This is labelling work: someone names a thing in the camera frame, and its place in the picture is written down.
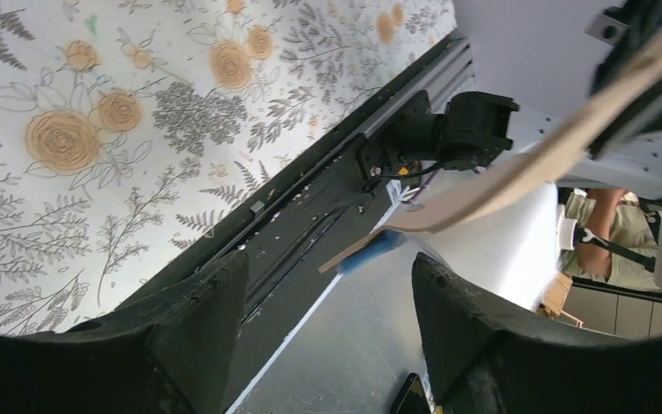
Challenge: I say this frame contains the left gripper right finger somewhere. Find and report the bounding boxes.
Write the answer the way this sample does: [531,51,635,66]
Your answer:
[411,253,662,413]

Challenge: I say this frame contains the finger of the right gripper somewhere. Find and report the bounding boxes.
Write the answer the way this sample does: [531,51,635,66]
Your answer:
[588,1,662,159]

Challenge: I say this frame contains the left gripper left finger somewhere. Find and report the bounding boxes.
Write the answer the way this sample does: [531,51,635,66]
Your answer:
[0,251,249,413]

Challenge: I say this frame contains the blue credit card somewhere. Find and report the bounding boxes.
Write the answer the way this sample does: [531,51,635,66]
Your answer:
[336,230,408,274]

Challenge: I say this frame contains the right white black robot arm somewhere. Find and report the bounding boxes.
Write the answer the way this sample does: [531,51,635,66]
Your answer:
[329,1,662,309]

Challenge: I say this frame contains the black smartphone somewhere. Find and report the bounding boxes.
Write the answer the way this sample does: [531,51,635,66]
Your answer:
[389,373,432,414]

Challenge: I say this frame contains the person in green shirt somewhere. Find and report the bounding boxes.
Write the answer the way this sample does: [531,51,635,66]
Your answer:
[559,188,661,292]

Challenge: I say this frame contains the floral patterned table mat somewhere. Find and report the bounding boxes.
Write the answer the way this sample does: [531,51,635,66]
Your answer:
[0,1,457,336]

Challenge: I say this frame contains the aluminium frame rail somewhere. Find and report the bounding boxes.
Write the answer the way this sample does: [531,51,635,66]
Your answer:
[352,37,474,137]

